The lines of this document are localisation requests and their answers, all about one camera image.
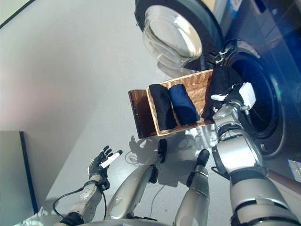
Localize silver robot right leg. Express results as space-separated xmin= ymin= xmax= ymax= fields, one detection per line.
xmin=174 ymin=149 xmax=211 ymax=226

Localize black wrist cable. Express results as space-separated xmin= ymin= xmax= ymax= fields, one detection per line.
xmin=240 ymin=107 xmax=260 ymax=134
xmin=52 ymin=185 xmax=107 ymax=221

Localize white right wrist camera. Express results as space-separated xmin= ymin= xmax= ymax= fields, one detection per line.
xmin=238 ymin=82 xmax=257 ymax=108

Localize grey washing machine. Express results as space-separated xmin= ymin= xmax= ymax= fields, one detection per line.
xmin=204 ymin=0 xmax=301 ymax=176

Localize white rounded appliance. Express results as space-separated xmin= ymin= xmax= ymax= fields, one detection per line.
xmin=20 ymin=207 xmax=62 ymax=226

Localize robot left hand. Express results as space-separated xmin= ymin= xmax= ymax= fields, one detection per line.
xmin=88 ymin=145 xmax=124 ymax=189

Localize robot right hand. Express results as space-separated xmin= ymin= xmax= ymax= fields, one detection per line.
xmin=210 ymin=83 xmax=244 ymax=105

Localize rectangular wicker basket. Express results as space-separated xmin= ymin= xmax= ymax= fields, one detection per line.
xmin=146 ymin=68 xmax=216 ymax=137

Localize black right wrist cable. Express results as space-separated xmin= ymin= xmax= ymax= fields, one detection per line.
xmin=240 ymin=107 xmax=260 ymax=134

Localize blue rolled garment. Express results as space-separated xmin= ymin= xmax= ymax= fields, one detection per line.
xmin=168 ymin=84 xmax=201 ymax=126

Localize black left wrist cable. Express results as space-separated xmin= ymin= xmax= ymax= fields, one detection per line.
xmin=52 ymin=185 xmax=107 ymax=221

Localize grey robot torso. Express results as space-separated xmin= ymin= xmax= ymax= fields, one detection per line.
xmin=77 ymin=216 xmax=181 ymax=226

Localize brown glossy stool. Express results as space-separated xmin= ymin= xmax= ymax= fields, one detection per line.
xmin=127 ymin=88 xmax=217 ymax=141

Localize round glass washer door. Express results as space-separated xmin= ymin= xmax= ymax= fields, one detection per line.
xmin=134 ymin=0 xmax=224 ymax=78

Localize black garment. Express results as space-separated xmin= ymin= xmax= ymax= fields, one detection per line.
xmin=149 ymin=84 xmax=177 ymax=130
xmin=201 ymin=67 xmax=244 ymax=121

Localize grey cabinet with dark edge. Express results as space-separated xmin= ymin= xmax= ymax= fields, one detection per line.
xmin=0 ymin=130 xmax=40 ymax=215

